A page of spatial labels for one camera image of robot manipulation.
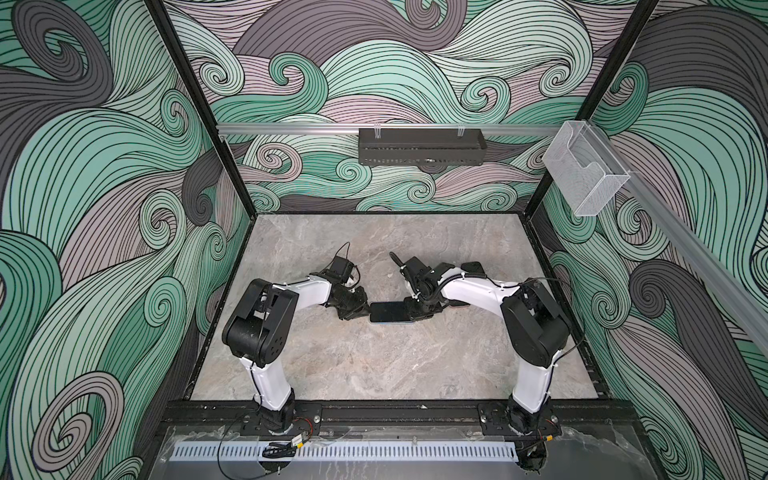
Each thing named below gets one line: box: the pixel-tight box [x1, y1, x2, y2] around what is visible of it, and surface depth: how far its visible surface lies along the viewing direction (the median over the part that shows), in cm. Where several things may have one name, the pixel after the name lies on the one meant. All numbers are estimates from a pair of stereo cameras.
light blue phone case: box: [370, 320, 416, 325], surface depth 92 cm
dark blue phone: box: [370, 302, 413, 322], surface depth 92 cm
